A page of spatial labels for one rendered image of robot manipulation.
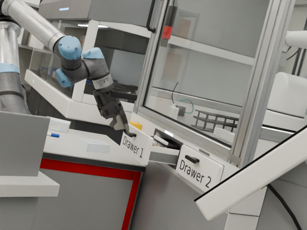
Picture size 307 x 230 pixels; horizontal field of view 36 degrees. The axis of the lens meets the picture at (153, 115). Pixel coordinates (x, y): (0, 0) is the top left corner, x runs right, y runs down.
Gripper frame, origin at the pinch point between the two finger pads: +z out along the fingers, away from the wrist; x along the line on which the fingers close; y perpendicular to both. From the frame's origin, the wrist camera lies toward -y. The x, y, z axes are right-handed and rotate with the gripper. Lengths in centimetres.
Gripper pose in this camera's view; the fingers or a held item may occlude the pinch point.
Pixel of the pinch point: (126, 129)
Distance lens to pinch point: 190.7
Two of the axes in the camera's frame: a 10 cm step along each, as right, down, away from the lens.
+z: 3.2, 8.9, 3.1
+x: 3.8, 1.8, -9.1
